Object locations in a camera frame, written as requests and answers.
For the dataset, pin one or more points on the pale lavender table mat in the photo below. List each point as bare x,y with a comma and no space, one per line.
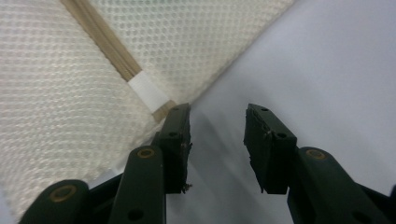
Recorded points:
311,77

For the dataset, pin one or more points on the clear plastic bag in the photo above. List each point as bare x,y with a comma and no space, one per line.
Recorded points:
62,93

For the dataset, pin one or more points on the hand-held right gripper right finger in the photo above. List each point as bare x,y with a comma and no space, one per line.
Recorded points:
271,155

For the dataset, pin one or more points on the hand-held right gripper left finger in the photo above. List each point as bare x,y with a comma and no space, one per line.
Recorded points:
176,146

